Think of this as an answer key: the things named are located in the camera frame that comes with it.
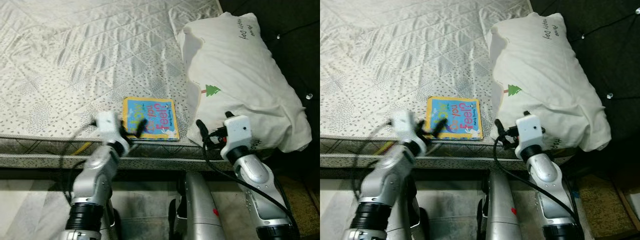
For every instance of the white patterned mattress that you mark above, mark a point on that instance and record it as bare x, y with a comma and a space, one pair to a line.
75, 60
390, 60

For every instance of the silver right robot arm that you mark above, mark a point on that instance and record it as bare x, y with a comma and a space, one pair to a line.
255, 180
547, 180

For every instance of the dark bed base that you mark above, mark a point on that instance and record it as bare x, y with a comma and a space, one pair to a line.
150, 174
450, 174

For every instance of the silver right robot leg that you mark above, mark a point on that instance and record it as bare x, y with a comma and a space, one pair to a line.
502, 210
200, 210

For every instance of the dark grey tufted headboard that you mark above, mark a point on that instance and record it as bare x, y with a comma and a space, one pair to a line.
610, 50
295, 50

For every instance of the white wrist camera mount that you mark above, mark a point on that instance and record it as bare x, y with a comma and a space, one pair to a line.
530, 130
407, 125
237, 130
107, 125

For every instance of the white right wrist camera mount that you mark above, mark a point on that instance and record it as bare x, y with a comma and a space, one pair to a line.
530, 130
237, 130

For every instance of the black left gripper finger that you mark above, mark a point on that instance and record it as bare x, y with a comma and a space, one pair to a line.
140, 128
438, 128

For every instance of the white pillow green tree print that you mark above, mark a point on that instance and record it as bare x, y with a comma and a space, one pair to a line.
545, 75
240, 75

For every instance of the yellow-bordered blue children's book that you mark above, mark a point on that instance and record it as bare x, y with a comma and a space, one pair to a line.
155, 117
457, 117

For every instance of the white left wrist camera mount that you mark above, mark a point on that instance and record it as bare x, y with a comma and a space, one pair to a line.
407, 125
107, 125

